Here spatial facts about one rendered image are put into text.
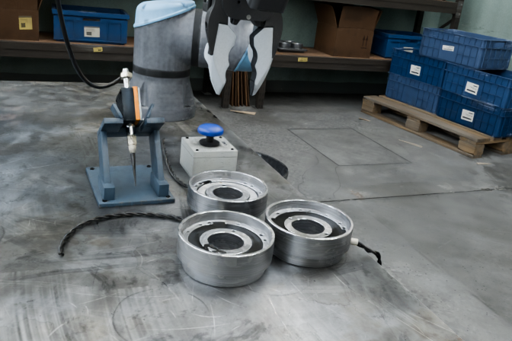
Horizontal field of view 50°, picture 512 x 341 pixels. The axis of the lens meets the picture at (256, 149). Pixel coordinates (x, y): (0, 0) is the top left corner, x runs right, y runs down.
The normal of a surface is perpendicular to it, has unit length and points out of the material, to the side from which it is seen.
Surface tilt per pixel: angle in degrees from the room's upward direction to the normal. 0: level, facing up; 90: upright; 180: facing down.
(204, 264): 90
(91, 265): 0
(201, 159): 90
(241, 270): 90
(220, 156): 90
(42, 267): 0
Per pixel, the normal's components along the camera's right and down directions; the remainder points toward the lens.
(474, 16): -0.92, 0.02
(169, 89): 0.43, 0.04
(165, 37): 0.06, 0.33
